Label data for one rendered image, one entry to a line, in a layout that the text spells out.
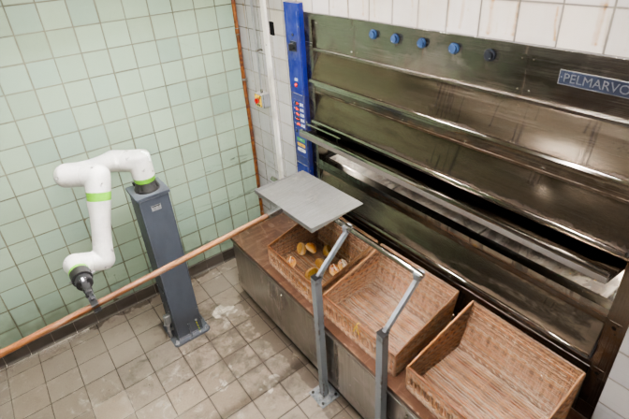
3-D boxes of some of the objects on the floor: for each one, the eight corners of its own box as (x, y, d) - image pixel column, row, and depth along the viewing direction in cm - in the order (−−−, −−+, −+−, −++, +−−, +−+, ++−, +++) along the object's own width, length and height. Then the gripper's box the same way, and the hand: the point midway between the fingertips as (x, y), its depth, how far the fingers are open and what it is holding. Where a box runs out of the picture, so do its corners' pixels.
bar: (290, 310, 338) (274, 174, 280) (419, 438, 248) (435, 277, 190) (255, 330, 322) (230, 192, 265) (379, 475, 232) (383, 312, 175)
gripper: (84, 263, 206) (99, 291, 190) (96, 288, 215) (111, 316, 199) (67, 271, 203) (81, 300, 186) (80, 296, 211) (95, 325, 195)
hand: (95, 304), depth 195 cm, fingers closed on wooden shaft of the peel, 3 cm apart
